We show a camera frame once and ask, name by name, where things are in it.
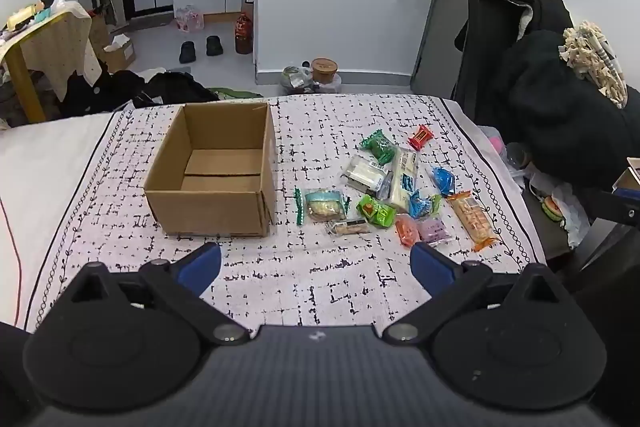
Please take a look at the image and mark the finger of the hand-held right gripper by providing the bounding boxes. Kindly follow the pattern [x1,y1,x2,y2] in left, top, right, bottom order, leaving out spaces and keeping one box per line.
[581,187,640,229]

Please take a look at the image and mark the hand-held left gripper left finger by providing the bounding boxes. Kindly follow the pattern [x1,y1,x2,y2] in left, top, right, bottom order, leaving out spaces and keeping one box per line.
[62,242,251,349]

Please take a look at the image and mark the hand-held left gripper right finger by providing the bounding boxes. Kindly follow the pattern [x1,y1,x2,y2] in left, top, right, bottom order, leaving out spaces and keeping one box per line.
[382,241,576,348]

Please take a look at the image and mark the brown cardboard box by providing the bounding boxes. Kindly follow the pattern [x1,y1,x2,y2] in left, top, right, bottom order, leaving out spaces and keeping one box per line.
[144,102,278,239]

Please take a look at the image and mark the blue and green snack packet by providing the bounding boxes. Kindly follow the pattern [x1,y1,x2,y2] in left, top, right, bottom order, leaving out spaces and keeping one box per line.
[407,191,443,220]

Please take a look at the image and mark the long white snack packet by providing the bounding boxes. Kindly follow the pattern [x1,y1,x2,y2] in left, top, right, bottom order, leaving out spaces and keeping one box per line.
[385,147,420,214]

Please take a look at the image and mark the clear packet of white snacks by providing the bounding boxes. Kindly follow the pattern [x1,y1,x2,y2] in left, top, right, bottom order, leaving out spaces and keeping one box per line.
[342,154,396,195]

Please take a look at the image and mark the pink snack packet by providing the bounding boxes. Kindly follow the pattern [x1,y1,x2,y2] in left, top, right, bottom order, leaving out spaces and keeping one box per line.
[417,216,453,247]

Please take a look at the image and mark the small orange snack packet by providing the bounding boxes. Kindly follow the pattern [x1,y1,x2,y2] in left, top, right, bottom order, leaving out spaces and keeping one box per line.
[395,214,421,248]

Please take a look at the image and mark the white plastic bag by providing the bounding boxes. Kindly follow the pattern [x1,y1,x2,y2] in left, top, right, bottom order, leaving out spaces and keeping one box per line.
[530,172,591,248]

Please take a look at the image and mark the long orange cracker packet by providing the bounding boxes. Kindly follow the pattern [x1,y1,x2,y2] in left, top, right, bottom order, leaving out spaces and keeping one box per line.
[446,191,501,253]

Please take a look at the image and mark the hamburger toy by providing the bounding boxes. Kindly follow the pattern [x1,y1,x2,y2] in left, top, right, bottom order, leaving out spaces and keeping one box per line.
[540,194,566,223]

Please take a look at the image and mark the bright green snack packet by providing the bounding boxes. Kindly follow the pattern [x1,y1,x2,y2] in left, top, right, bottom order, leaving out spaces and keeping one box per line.
[356,194,397,228]

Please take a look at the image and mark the clear brown biscuit packet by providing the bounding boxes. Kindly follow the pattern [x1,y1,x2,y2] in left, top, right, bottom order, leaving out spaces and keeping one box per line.
[325,218,372,238]

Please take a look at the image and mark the white black printed blanket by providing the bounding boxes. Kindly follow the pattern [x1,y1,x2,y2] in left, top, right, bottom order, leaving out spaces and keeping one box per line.
[22,93,548,333]

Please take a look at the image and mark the clear plastic container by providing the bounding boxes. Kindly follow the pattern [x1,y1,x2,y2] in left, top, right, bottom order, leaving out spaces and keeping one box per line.
[505,142,531,170]

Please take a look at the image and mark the round cracker packet green ends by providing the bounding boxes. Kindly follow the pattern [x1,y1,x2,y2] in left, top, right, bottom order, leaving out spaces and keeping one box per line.
[294,188,351,226]

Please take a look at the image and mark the red snack bar packet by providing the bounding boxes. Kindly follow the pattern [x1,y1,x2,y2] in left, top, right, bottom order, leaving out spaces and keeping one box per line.
[407,125,434,151]

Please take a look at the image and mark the dark green snack packet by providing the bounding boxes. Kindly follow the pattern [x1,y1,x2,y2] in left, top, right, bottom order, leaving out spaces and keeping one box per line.
[361,129,398,165]

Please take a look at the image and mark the beige fringed cloth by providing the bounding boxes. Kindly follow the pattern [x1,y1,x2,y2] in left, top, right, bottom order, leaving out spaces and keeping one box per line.
[559,21,628,109]

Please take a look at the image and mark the green cloth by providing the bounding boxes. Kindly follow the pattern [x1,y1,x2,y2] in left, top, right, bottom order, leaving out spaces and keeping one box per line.
[207,87,263,100]

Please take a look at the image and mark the pile of black clothes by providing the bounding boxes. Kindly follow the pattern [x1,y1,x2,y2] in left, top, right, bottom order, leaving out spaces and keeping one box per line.
[57,69,221,118]

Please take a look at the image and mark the white bed sheet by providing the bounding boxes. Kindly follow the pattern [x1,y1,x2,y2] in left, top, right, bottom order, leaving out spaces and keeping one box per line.
[0,112,116,328]

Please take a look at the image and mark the brown lidded jar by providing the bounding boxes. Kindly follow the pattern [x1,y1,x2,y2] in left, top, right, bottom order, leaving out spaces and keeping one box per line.
[311,58,340,84]

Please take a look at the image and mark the small open cardboard carton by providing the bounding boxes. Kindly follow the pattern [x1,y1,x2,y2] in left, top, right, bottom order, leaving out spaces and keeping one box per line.
[102,34,137,72]

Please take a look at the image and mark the dark red oil bottle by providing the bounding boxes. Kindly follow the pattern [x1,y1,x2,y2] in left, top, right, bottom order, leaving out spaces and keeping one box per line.
[235,12,254,55]

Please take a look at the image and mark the pink plastic pack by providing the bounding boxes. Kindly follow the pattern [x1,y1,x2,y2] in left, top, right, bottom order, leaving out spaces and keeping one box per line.
[174,5,206,32]

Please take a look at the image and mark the tall brown cardboard carton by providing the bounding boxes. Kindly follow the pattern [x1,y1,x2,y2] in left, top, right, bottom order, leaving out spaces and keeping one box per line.
[89,14,112,52]

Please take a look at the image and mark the yellow wooden table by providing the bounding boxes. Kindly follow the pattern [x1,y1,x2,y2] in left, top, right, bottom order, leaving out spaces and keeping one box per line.
[0,7,56,125]

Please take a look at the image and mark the beige dotted tablecloth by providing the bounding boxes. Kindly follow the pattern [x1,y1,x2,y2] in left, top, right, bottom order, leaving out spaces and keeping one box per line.
[20,2,103,102]

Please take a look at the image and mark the red cable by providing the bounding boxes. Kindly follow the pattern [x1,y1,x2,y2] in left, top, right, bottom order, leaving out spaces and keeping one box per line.
[0,197,23,328]

